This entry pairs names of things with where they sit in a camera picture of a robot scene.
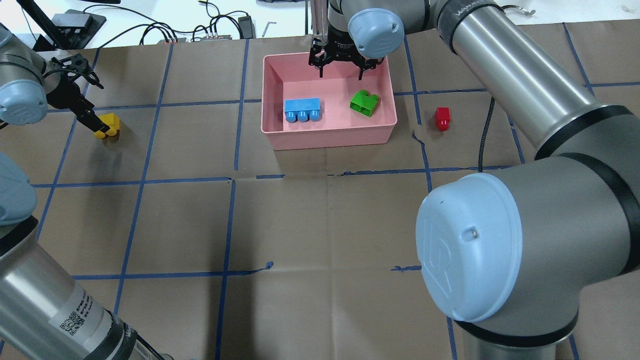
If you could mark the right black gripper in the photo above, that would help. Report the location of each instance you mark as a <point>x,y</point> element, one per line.
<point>339,44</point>

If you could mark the aluminium frame post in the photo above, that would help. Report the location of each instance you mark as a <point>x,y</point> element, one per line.
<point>320,19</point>

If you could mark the blue three-stud block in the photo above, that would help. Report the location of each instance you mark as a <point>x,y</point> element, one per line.
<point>302,110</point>

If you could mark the red single-stud block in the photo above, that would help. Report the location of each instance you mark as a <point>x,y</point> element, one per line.
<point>442,118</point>

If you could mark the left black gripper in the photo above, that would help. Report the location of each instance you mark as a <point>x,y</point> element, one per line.
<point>66,96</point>

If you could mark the green two-stud block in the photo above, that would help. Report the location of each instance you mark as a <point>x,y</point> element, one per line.
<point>364,102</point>

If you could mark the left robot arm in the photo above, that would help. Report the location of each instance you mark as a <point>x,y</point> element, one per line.
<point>45,313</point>

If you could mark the yellow two-stud block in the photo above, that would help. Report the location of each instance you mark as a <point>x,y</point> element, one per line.
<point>113,122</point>

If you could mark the black power adapter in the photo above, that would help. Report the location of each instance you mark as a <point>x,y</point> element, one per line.
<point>246,26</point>

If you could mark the pink plastic box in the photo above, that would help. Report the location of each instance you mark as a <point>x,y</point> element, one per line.
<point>290,77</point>

